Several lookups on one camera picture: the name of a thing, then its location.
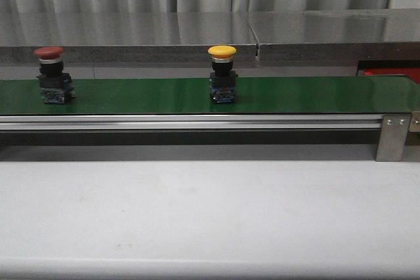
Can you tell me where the red mushroom push button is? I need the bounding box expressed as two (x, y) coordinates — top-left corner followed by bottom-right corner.
(33, 46), (75, 104)

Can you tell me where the red plastic tray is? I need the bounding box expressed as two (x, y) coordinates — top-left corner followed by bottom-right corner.
(363, 68), (420, 84)

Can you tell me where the grey stone countertop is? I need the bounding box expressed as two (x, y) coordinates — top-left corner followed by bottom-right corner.
(1, 9), (419, 79)

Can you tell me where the aluminium conveyor frame rail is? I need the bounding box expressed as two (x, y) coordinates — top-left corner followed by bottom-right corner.
(0, 111), (420, 134)

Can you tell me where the steel conveyor support leg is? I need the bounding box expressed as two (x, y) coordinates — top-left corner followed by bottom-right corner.
(375, 114), (411, 162)

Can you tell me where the yellow mushroom push button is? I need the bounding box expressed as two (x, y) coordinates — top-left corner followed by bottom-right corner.
(208, 45), (238, 104)

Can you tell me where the green conveyor belt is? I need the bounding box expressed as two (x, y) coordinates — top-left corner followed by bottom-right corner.
(1, 76), (419, 115)

